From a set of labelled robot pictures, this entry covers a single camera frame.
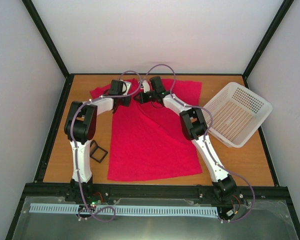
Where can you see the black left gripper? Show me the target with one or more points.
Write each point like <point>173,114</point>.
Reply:
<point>127,102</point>

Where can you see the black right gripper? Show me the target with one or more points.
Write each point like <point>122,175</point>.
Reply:
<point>143,99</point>

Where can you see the red t-shirt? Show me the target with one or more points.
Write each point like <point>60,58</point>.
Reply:
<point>145,145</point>

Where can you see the brooch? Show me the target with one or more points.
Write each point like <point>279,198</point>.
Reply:
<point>96,152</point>

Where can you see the white perforated plastic basket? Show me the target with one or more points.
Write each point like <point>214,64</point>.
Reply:
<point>236,113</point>

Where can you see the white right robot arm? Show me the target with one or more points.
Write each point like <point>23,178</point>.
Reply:
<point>195,123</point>

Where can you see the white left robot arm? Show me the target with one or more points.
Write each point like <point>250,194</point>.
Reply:
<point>80,128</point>

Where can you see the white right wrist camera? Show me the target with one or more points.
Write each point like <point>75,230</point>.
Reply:
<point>145,86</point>

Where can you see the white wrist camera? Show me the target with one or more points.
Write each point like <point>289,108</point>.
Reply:
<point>145,86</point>
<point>126,87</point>

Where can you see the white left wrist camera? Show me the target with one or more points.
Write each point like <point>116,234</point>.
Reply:
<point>126,87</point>

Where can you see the light blue cable duct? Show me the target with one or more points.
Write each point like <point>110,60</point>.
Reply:
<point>129,210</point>

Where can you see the black aluminium frame rail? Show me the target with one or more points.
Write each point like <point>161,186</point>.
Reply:
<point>111,192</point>

